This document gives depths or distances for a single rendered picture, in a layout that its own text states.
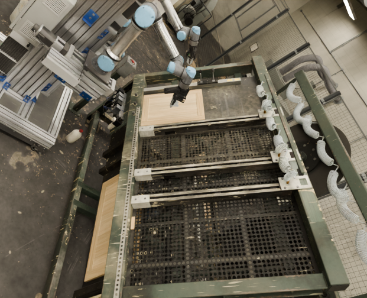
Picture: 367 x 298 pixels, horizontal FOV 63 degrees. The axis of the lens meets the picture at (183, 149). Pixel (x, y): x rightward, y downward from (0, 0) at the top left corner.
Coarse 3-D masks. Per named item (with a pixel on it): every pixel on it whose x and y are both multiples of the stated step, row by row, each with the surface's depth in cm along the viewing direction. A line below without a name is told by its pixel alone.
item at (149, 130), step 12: (276, 108) 242; (204, 120) 248; (216, 120) 246; (228, 120) 246; (240, 120) 243; (252, 120) 242; (264, 120) 242; (144, 132) 249; (156, 132) 249; (168, 132) 250; (180, 132) 250
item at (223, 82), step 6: (234, 78) 288; (240, 78) 286; (192, 84) 289; (210, 84) 286; (216, 84) 287; (222, 84) 287; (228, 84) 287; (234, 84) 287; (144, 90) 291; (150, 90) 290; (156, 90) 290; (162, 90) 290
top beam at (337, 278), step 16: (256, 64) 288; (256, 80) 285; (288, 128) 227; (304, 192) 188; (304, 208) 181; (320, 208) 179; (304, 224) 183; (320, 224) 173; (320, 240) 166; (320, 256) 161; (336, 256) 160; (320, 272) 163; (336, 272) 154; (336, 288) 153
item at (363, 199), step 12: (300, 72) 310; (288, 84) 319; (300, 84) 301; (312, 96) 283; (312, 108) 276; (324, 120) 260; (324, 132) 254; (336, 132) 248; (336, 144) 241; (336, 156) 236; (348, 156) 230; (348, 168) 225; (348, 180) 220; (360, 180) 214; (360, 192) 210; (360, 204) 206; (204, 240) 255
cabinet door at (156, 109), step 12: (144, 96) 288; (156, 96) 286; (168, 96) 284; (192, 96) 280; (144, 108) 276; (156, 108) 274; (168, 108) 272; (180, 108) 270; (192, 108) 268; (144, 120) 264; (156, 120) 263; (168, 120) 261; (180, 120) 259; (192, 120) 257
